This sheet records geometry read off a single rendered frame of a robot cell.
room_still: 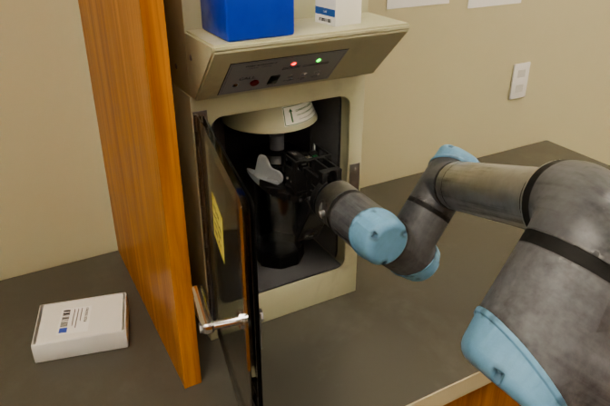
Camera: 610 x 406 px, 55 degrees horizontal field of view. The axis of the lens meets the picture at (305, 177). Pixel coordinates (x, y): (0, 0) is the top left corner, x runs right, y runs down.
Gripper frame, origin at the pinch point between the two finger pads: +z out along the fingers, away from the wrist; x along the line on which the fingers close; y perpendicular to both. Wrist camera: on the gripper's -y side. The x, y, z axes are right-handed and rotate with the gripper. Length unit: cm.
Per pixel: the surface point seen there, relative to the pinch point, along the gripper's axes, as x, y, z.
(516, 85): -101, -7, 34
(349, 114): -10.2, 11.5, -8.6
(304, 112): -2.6, 12.4, -5.7
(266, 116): 4.6, 12.6, -5.3
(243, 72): 13.0, 24.1, -16.2
